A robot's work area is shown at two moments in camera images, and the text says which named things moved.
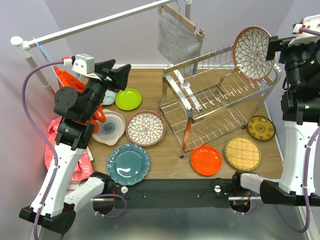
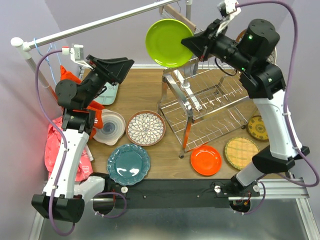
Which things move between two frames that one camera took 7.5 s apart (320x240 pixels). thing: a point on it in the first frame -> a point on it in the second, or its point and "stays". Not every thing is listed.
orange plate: (206, 160) stays
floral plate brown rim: (145, 128) stays
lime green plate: (128, 99) -> (163, 43)
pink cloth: (84, 168) stays
